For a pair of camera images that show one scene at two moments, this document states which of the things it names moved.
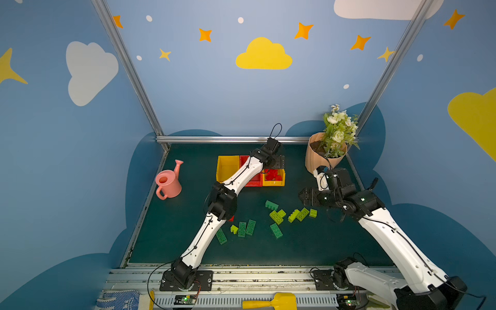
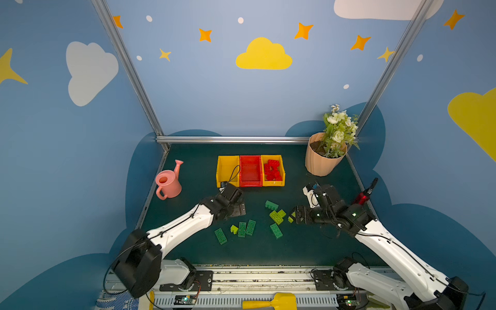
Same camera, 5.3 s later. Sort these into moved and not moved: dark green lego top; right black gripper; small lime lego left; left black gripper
Moved: left black gripper; right black gripper
Not moved: dark green lego top; small lime lego left
